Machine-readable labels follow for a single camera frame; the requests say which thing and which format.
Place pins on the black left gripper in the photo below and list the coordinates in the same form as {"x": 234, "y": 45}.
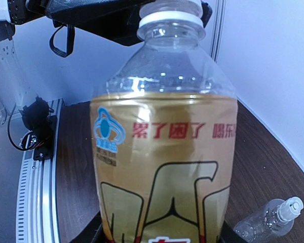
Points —
{"x": 116, "y": 20}

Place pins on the right aluminium frame post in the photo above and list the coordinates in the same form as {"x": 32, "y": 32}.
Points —
{"x": 217, "y": 29}

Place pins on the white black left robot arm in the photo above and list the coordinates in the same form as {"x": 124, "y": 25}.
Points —
{"x": 7, "y": 30}

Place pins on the small clear plastic bottle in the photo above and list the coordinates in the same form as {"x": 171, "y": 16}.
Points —
{"x": 273, "y": 220}

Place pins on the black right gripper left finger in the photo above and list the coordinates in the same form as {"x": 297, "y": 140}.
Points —
{"x": 94, "y": 231}

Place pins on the large gold label drink bottle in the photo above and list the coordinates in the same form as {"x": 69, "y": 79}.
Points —
{"x": 164, "y": 134}

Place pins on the front aluminium frame rail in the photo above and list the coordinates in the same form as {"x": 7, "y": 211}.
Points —
{"x": 36, "y": 209}

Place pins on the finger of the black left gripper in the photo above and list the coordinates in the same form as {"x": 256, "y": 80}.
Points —
{"x": 207, "y": 13}

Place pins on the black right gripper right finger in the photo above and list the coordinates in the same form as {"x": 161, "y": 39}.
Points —
{"x": 227, "y": 235}

